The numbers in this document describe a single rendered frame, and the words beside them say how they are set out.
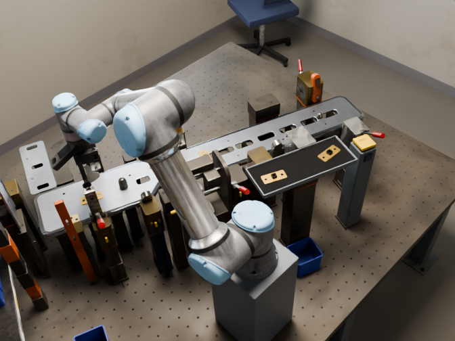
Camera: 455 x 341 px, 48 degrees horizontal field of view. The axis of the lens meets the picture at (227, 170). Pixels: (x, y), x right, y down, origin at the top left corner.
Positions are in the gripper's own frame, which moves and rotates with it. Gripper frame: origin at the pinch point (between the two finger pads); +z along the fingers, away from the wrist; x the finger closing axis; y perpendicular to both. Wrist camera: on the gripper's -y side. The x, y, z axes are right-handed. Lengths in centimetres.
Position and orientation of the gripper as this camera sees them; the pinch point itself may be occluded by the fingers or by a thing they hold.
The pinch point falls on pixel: (83, 178)
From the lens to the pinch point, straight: 188.9
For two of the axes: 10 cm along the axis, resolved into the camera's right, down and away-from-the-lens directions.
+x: -4.3, -6.5, 6.3
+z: 0.3, 6.9, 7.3
